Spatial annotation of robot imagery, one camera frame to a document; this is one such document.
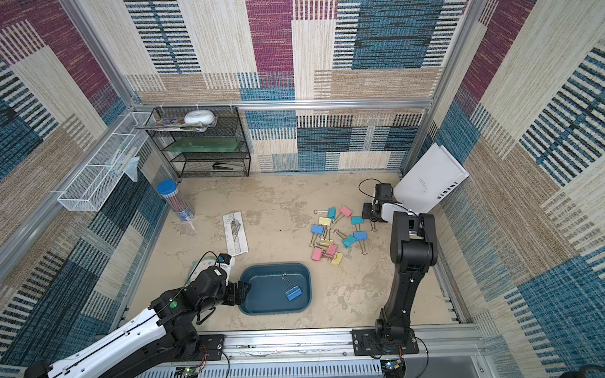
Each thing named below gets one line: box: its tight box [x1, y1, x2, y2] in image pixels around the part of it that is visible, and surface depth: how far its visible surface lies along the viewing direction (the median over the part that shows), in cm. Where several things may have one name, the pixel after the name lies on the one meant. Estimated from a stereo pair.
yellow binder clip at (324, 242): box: [315, 238, 334, 249], surface depth 98 cm
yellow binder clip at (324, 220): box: [318, 216, 332, 227], surface depth 104 cm
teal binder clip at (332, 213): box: [326, 206, 337, 220], surface depth 107 cm
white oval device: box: [184, 109, 216, 127], surface depth 91 cm
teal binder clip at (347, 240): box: [333, 228, 357, 249], surface depth 98 cm
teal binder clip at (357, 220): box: [350, 215, 365, 233], surface depth 104 cm
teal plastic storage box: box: [238, 262, 313, 315], surface depth 86 cm
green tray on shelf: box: [165, 136, 238, 153], surface depth 101 cm
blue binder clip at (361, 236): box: [352, 230, 368, 256], surface depth 98 cm
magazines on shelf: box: [134, 116, 219, 133], surface depth 83 cm
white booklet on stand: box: [393, 142, 470, 214], surface depth 89 cm
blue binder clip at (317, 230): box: [310, 223, 325, 248], surface depth 102 cm
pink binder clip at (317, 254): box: [311, 247, 323, 262], surface depth 93 cm
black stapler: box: [211, 162, 244, 171], surface depth 112 cm
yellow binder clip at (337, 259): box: [330, 252, 344, 267], surface depth 91 cm
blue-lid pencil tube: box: [156, 178, 195, 223], surface depth 98 cm
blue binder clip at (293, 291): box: [281, 272, 303, 302], surface depth 85 cm
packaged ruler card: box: [222, 210, 249, 257], surface depth 101 cm
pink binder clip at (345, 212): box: [334, 205, 353, 224], surface depth 107 cm
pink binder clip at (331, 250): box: [325, 244, 338, 258], surface depth 93 cm
